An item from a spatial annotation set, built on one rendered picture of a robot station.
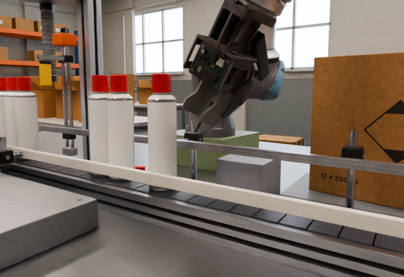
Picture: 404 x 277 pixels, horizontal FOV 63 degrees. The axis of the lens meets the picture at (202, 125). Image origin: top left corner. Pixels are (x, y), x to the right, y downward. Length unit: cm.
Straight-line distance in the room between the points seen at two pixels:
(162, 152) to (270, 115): 590
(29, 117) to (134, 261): 54
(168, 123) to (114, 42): 881
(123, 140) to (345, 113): 42
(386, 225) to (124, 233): 37
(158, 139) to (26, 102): 43
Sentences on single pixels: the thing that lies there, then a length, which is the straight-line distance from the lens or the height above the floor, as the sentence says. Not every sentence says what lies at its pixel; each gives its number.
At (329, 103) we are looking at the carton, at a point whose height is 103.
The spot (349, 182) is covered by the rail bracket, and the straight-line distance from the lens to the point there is 57.
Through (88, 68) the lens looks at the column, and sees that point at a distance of 94.
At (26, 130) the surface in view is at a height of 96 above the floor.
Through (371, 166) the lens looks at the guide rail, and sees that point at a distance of 50.
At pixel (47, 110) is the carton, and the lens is 324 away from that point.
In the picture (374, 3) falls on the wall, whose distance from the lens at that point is 604.
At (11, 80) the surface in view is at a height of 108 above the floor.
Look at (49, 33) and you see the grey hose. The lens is 103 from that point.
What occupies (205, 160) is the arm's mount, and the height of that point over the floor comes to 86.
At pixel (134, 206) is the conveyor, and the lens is 61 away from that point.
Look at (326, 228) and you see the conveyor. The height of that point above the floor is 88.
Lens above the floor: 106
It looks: 7 degrees down
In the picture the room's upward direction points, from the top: straight up
